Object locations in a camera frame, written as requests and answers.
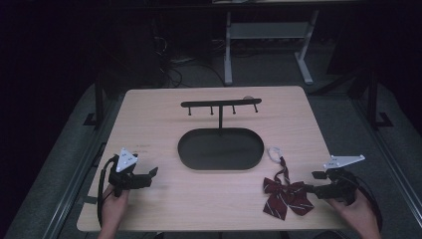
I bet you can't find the person's left hand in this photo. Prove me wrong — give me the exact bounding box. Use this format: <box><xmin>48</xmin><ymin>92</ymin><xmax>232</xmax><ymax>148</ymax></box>
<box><xmin>101</xmin><ymin>185</ymin><xmax>130</xmax><ymax>231</ymax></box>

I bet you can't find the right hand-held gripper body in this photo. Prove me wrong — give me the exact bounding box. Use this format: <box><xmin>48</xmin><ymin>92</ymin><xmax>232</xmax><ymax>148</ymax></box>
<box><xmin>316</xmin><ymin>153</ymin><xmax>366</xmax><ymax>206</ymax></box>

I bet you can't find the tangle of black floor cables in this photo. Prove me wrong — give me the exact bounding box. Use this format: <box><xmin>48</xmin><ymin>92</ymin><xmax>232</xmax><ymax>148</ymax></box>
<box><xmin>150</xmin><ymin>31</ymin><xmax>227</xmax><ymax>90</ymax></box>

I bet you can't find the black metal stand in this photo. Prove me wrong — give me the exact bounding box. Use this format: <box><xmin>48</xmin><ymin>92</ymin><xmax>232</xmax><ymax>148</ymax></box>
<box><xmin>83</xmin><ymin>72</ymin><xmax>107</xmax><ymax>127</ymax></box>
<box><xmin>363</xmin><ymin>68</ymin><xmax>395</xmax><ymax>129</ymax></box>

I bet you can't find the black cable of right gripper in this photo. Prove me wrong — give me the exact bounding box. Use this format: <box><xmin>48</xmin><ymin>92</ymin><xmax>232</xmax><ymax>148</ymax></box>
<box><xmin>355</xmin><ymin>184</ymin><xmax>384</xmax><ymax>231</ymax></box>

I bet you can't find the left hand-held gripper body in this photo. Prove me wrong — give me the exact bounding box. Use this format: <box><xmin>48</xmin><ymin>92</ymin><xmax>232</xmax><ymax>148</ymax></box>
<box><xmin>107</xmin><ymin>147</ymin><xmax>144</xmax><ymax>199</ymax></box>

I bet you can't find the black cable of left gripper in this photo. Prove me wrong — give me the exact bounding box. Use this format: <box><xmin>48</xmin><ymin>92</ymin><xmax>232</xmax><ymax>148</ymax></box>
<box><xmin>97</xmin><ymin>154</ymin><xmax>119</xmax><ymax>229</ymax></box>

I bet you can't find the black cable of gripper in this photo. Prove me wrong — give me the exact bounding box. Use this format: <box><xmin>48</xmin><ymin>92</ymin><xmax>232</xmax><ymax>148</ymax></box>
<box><xmin>97</xmin><ymin>154</ymin><xmax>119</xmax><ymax>229</ymax></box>
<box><xmin>355</xmin><ymin>184</ymin><xmax>384</xmax><ymax>231</ymax></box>

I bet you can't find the dark red striped bow tie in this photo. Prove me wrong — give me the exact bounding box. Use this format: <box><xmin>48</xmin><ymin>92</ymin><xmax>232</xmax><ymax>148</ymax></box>
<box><xmin>262</xmin><ymin>145</ymin><xmax>316</xmax><ymax>221</ymax></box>

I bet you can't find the black hook rack with tray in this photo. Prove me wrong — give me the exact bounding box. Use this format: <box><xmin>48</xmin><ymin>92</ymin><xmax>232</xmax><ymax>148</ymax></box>
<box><xmin>177</xmin><ymin>97</ymin><xmax>266</xmax><ymax>171</ymax></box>

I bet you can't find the white metal table frame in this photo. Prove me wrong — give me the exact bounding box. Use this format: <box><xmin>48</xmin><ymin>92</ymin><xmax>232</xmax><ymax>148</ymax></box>
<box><xmin>223</xmin><ymin>9</ymin><xmax>320</xmax><ymax>87</ymax></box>

